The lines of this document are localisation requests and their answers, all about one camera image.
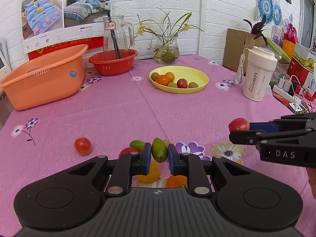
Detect cardboard box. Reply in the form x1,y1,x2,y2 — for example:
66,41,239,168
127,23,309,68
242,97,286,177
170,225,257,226
223,28,268,72

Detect orange box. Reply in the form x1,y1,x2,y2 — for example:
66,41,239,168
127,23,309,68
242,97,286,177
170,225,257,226
282,39,297,57

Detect small red tomato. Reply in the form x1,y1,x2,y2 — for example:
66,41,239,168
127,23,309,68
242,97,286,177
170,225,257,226
74,137,92,156

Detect red white printed paper bag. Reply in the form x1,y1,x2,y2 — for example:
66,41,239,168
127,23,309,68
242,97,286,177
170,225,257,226
286,42,316,94

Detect white charging cable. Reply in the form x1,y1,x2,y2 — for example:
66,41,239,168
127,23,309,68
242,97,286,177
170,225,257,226
290,75,316,114

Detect small green mango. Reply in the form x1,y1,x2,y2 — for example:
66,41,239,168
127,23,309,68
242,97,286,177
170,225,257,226
130,140,146,153
151,138,168,163

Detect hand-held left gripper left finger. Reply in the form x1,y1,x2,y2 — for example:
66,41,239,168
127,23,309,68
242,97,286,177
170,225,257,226
67,143,152,195

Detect green box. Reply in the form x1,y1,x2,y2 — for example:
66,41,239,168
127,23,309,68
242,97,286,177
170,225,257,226
266,37,292,63

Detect yellow plastic plate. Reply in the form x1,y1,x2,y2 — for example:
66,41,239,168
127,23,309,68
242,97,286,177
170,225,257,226
149,66,209,94

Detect glass pitcher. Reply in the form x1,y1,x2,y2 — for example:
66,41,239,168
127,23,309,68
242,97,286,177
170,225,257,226
102,15,135,60

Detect printed card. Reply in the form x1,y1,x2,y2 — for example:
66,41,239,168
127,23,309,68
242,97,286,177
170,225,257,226
271,26,282,46

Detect glass vase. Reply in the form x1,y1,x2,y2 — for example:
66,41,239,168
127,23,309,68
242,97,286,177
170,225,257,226
153,35,179,64

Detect person's right hand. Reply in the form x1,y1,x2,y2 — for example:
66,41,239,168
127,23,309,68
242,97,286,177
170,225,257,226
306,167,316,199

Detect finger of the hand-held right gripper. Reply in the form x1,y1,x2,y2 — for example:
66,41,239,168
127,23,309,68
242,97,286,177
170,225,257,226
249,112,316,132
229,128,312,145

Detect white tumbler with strap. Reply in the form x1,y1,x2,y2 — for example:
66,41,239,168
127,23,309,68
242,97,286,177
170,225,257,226
236,46,278,102

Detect large orange mandarin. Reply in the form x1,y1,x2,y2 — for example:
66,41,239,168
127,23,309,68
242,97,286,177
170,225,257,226
165,175,187,188

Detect purple leaf plant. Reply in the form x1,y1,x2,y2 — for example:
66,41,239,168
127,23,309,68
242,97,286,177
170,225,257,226
243,13,268,47

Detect white charger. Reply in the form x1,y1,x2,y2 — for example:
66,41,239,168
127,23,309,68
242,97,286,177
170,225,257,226
288,102,303,113

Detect orchid plant with yellow flowers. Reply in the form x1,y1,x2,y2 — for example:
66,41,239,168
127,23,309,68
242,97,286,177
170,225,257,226
134,8,205,55

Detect white appliance with screen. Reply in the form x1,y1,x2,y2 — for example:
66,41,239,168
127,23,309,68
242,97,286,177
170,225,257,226
0,38,11,82

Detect orange plastic basin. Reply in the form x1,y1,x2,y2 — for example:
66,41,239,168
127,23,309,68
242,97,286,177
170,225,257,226
0,44,89,111

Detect clear plastic bag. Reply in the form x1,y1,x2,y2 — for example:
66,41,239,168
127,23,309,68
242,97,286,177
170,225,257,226
270,59,292,87

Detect red apple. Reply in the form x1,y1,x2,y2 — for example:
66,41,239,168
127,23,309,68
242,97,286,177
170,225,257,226
228,118,250,132

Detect red wall calendar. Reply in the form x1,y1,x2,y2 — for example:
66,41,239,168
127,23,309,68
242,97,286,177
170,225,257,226
21,0,114,60

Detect black stirring stick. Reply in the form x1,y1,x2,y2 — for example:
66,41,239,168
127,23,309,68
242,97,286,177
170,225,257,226
107,10,120,59

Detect red plastic colander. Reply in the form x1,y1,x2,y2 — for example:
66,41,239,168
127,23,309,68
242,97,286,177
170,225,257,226
88,49,139,76

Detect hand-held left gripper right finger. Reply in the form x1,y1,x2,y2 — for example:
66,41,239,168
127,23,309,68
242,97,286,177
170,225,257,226
167,144,250,195

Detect pink floral tablecloth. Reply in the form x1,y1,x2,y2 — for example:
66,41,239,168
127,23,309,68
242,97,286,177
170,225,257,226
0,54,316,237

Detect white power strip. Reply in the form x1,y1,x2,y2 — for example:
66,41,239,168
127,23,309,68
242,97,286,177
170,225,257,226
272,78,303,105

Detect blue decorative wall plates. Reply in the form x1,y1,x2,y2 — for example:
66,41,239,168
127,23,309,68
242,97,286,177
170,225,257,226
255,0,275,21

